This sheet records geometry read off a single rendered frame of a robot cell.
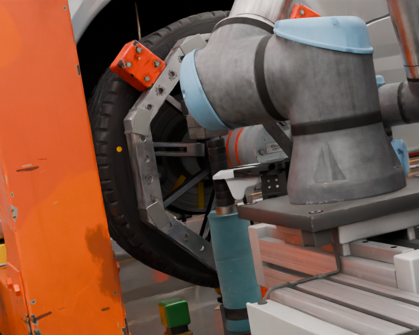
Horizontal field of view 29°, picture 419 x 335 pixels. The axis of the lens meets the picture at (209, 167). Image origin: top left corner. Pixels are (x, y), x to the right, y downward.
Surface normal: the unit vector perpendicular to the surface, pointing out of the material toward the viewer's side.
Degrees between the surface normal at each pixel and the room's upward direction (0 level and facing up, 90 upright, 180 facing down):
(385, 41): 90
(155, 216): 90
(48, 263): 90
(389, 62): 90
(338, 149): 72
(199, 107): 111
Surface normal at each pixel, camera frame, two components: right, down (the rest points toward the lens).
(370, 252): -0.93, 0.18
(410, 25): -0.41, 0.44
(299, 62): -0.58, 0.13
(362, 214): 0.34, 0.01
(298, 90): -0.66, 0.29
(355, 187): 0.02, 0.07
